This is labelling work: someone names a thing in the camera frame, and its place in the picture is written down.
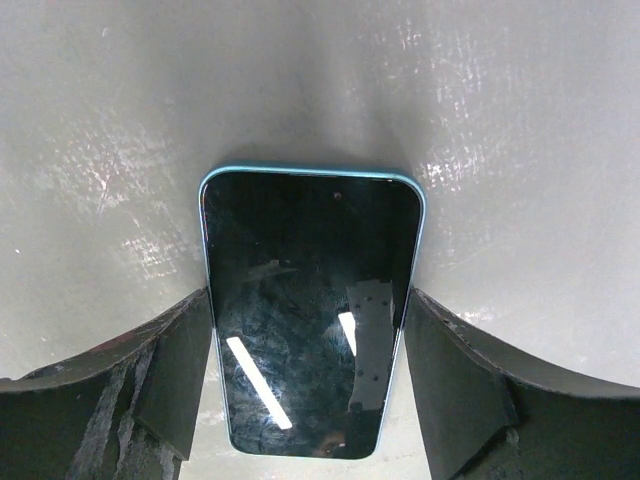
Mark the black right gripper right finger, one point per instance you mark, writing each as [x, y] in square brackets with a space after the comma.
[488, 410]

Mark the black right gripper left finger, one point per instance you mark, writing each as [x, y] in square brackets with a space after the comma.
[125, 409]

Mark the teal edged black smartphone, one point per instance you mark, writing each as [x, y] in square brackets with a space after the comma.
[309, 275]

